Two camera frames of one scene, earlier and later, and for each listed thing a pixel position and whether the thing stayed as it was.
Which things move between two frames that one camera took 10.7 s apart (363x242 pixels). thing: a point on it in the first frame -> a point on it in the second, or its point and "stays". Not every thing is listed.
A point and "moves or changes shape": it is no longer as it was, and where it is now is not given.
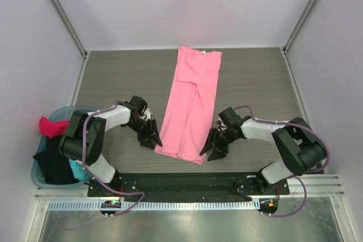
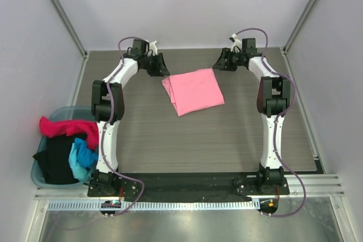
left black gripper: [154, 134] -> [160, 69]
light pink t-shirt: [190, 118] moves or changes shape
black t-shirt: [56, 167] stays
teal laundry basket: [63, 113] stays
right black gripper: [222, 138] -> [226, 59]
